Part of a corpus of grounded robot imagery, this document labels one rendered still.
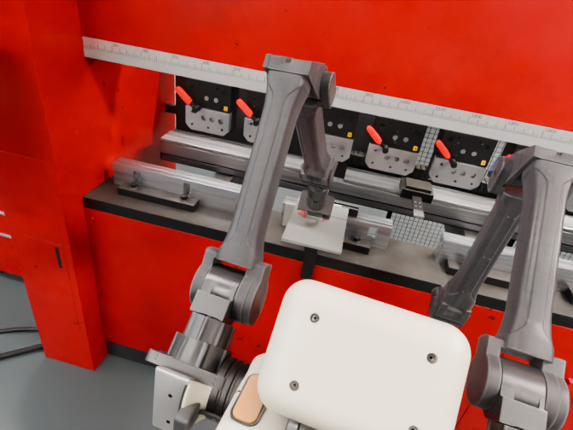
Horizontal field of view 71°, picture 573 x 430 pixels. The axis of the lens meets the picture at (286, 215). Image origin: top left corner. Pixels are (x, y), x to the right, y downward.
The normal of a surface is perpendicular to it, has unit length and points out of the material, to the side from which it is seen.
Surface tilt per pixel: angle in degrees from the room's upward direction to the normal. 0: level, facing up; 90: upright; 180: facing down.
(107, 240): 90
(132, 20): 90
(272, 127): 57
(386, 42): 90
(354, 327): 47
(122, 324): 90
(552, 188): 39
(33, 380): 0
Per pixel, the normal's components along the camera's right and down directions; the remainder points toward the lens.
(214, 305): -0.12, -0.39
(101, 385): 0.14, -0.84
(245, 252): -0.23, -0.07
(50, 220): -0.22, 0.50
